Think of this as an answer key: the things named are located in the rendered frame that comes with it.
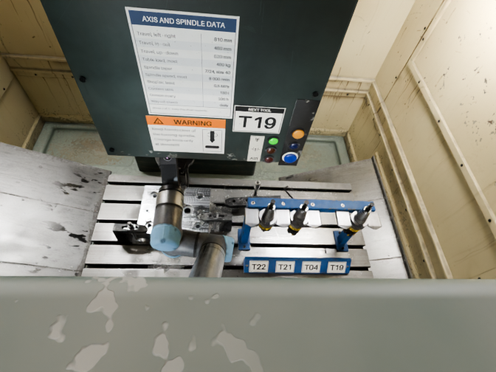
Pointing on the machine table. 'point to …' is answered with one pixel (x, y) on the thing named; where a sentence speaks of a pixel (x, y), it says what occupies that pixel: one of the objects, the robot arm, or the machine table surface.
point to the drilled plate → (183, 209)
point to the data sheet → (185, 60)
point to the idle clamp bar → (242, 201)
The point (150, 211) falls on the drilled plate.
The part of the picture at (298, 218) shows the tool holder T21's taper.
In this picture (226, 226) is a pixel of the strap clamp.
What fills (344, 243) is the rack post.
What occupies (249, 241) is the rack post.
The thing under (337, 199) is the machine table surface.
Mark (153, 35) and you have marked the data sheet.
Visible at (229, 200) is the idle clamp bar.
